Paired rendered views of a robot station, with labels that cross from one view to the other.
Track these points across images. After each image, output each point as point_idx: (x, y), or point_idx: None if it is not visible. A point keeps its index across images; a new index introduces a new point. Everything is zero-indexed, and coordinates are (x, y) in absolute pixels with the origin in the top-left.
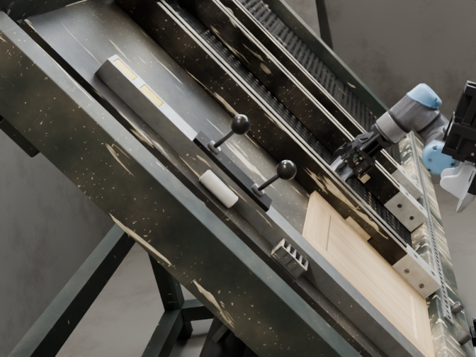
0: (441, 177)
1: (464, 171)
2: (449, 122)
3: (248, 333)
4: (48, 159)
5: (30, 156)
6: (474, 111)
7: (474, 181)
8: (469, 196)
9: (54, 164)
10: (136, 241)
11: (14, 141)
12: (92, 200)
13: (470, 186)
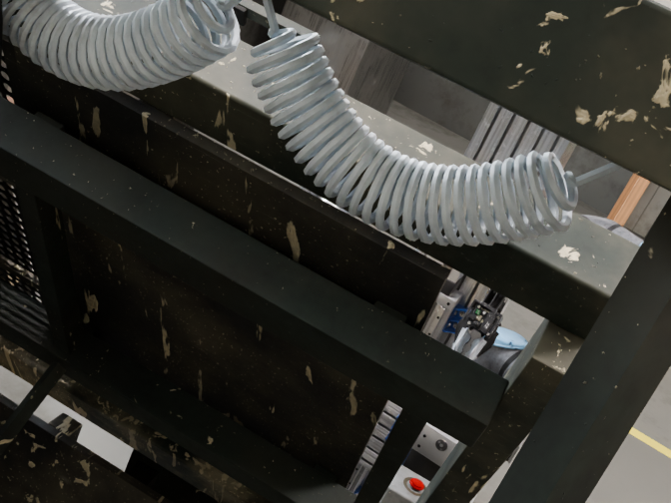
0: (455, 346)
1: (480, 342)
2: (470, 306)
3: None
4: (517, 445)
5: (471, 446)
6: (501, 303)
7: (483, 349)
8: (475, 358)
9: (515, 448)
10: (478, 491)
11: (479, 436)
12: (497, 469)
13: (480, 352)
